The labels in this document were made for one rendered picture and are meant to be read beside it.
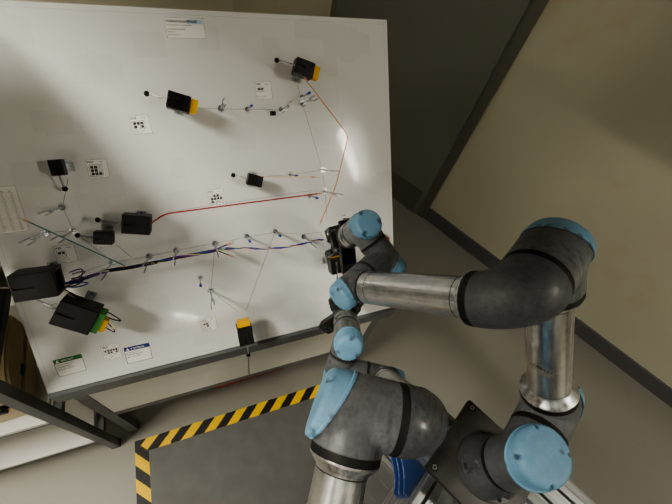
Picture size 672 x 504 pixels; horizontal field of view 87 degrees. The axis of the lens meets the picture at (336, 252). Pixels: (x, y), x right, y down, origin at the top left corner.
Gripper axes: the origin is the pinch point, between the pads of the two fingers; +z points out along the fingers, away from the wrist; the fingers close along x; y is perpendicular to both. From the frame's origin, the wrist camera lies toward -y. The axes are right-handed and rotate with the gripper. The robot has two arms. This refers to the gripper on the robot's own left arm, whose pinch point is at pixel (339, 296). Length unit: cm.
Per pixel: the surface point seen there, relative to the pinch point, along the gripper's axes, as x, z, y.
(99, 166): 80, -13, -3
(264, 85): 59, 4, 41
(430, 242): -80, 159, 26
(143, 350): 43, -15, -46
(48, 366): 62, -23, -60
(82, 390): 51, -21, -64
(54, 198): 84, -17, -16
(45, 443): 57, 7, -129
